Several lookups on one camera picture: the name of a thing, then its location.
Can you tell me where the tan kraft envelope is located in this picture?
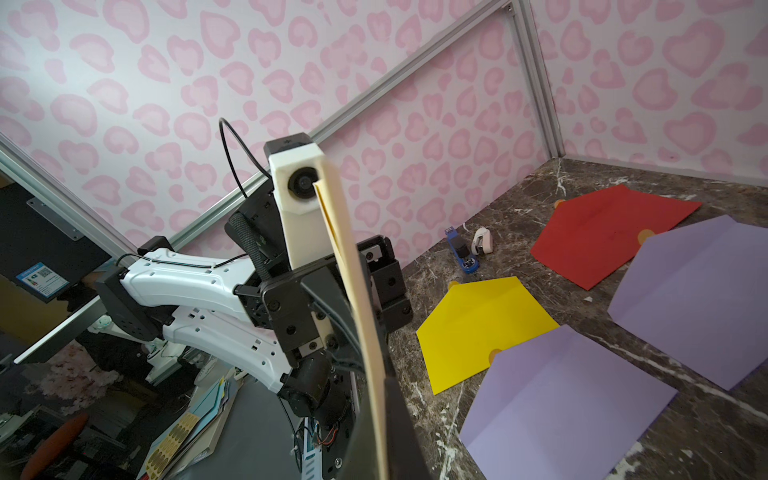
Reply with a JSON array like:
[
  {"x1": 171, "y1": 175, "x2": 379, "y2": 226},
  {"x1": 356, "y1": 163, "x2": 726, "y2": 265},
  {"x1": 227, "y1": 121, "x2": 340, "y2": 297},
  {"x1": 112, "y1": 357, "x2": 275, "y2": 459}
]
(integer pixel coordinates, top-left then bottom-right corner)
[{"x1": 315, "y1": 158, "x2": 390, "y2": 479}]

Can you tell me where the white tape dispenser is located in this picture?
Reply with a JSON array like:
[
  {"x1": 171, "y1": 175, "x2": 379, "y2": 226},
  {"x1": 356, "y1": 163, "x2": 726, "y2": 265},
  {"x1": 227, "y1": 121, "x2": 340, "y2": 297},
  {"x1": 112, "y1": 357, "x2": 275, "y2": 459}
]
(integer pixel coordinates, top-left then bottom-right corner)
[{"x1": 471, "y1": 227, "x2": 494, "y2": 256}]

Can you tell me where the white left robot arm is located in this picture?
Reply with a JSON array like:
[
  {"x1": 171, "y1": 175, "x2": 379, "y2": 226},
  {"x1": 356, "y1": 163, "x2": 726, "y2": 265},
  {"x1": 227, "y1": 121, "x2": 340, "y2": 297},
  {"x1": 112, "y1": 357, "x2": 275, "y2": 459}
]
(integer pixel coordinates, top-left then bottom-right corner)
[{"x1": 96, "y1": 182, "x2": 364, "y2": 427}]

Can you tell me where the yellow envelope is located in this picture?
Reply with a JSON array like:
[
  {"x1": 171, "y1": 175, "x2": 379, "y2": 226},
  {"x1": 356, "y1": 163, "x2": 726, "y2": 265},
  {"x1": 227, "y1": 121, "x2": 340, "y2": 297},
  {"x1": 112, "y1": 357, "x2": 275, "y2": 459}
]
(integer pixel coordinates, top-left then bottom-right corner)
[{"x1": 417, "y1": 277, "x2": 559, "y2": 395}]

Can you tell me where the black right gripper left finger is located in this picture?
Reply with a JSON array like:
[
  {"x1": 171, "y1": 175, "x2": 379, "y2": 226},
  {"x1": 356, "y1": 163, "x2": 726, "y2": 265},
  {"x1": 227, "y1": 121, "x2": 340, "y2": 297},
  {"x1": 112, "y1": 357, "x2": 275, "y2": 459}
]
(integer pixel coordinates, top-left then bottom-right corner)
[{"x1": 338, "y1": 399, "x2": 380, "y2": 480}]

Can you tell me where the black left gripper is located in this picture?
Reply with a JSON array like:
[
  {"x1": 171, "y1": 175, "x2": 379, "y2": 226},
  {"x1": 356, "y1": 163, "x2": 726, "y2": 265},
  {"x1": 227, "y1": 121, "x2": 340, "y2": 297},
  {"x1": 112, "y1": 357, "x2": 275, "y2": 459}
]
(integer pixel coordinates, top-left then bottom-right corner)
[{"x1": 234, "y1": 235, "x2": 413, "y2": 372}]

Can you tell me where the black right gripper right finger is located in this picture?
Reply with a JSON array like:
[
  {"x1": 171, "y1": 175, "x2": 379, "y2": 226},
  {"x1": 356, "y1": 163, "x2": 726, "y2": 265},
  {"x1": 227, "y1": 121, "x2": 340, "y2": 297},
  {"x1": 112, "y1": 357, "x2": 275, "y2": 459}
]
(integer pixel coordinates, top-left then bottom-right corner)
[{"x1": 384, "y1": 377, "x2": 431, "y2": 480}]

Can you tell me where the lilac envelope with butterfly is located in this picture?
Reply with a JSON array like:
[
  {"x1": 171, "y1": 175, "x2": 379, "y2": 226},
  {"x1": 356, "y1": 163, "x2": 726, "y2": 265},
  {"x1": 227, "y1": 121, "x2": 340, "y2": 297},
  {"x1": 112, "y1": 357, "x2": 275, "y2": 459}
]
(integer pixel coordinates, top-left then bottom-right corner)
[{"x1": 608, "y1": 215, "x2": 767, "y2": 390}]

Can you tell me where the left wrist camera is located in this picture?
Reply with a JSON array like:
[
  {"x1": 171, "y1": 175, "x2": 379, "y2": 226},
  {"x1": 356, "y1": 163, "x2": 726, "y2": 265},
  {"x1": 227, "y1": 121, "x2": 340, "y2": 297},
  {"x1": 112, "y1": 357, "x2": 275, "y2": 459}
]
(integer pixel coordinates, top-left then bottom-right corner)
[{"x1": 264, "y1": 133, "x2": 332, "y2": 270}]

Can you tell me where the red envelope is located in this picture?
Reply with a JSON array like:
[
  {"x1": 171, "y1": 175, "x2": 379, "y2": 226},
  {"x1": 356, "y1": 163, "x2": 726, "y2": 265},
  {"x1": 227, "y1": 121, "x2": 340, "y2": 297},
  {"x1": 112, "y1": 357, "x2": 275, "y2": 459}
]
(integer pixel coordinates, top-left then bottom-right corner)
[{"x1": 531, "y1": 185, "x2": 702, "y2": 290}]

